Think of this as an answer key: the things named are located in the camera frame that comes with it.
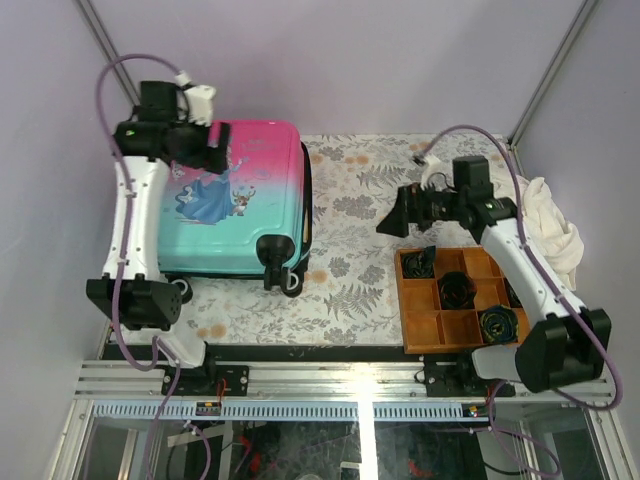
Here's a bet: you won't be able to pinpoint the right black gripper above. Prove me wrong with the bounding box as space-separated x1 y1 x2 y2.
375 177 465 238

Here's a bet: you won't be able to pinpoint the pink teal suitcase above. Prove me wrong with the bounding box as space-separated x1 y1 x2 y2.
158 120 313 297

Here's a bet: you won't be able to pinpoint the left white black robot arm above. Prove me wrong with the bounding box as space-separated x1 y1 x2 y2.
86 74 313 395

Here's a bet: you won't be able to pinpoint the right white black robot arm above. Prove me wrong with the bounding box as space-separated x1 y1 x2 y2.
380 157 611 395

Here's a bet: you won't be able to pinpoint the rolled black belt top-left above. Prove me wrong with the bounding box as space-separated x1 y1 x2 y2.
401 246 436 279

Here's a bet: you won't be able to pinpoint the floral patterned table mat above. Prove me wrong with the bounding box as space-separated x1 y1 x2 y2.
179 131 521 345

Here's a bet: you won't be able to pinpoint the rolled black belt centre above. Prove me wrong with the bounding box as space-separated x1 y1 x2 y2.
438 271 477 310

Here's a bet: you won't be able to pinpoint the wooden compartment tray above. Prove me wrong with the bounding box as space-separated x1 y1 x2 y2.
395 247 530 354

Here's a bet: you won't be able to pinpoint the rolled black belt right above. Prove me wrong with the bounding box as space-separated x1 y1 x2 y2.
504 279 522 308

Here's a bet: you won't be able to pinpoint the rolled dark belt bottom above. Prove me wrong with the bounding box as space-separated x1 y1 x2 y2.
478 305 519 345

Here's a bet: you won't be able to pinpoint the white crumpled garment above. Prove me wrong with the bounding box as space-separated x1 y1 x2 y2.
517 176 585 291

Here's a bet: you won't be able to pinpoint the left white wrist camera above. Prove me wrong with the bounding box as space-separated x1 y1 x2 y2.
174 71 217 127

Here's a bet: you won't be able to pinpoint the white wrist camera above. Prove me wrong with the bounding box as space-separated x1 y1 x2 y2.
174 71 217 127
412 153 445 190

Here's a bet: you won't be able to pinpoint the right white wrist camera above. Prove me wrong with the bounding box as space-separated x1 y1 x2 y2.
412 153 445 190

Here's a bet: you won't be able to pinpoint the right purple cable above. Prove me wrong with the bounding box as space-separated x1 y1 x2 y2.
424 124 625 476

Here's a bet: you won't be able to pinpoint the purple cable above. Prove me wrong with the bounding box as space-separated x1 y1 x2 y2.
95 53 213 480
424 124 625 476

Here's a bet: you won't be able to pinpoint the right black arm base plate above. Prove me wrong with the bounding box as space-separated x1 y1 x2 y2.
423 362 498 398

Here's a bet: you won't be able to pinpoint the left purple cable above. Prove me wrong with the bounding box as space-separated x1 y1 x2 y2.
95 53 213 480

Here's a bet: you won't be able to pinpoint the aluminium rail frame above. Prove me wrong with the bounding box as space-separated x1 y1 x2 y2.
45 360 639 479

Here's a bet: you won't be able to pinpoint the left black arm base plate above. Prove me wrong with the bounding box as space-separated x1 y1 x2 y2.
173 364 250 397

